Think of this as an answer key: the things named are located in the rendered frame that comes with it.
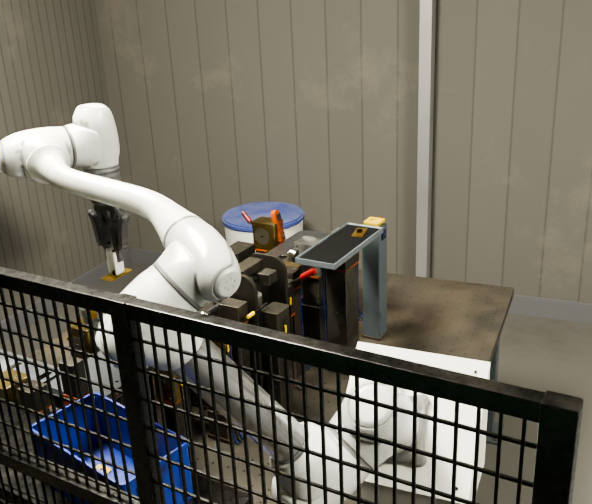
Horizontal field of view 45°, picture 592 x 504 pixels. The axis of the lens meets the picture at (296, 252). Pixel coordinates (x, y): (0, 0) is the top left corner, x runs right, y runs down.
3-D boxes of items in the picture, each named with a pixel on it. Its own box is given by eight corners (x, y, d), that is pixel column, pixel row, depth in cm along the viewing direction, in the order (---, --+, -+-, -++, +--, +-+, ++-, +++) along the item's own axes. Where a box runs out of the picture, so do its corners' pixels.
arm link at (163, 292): (384, 481, 169) (318, 548, 167) (353, 445, 183) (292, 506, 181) (167, 273, 132) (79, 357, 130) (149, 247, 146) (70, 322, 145)
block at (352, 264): (340, 357, 255) (337, 240, 239) (361, 362, 251) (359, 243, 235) (327, 370, 247) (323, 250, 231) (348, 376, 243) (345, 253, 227)
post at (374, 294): (370, 328, 275) (369, 220, 259) (388, 332, 271) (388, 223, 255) (361, 337, 269) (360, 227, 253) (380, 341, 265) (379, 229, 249)
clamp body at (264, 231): (261, 294, 311) (256, 214, 298) (288, 299, 304) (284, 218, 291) (250, 301, 304) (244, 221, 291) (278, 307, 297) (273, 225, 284)
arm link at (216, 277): (189, 202, 144) (140, 248, 143) (235, 248, 132) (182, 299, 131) (220, 235, 154) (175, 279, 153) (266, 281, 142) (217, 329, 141)
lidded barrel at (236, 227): (320, 294, 475) (316, 204, 452) (289, 328, 431) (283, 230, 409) (251, 285, 495) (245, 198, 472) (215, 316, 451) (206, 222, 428)
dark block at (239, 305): (238, 419, 222) (227, 296, 207) (257, 425, 219) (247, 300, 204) (229, 427, 218) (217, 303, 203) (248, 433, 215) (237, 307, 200)
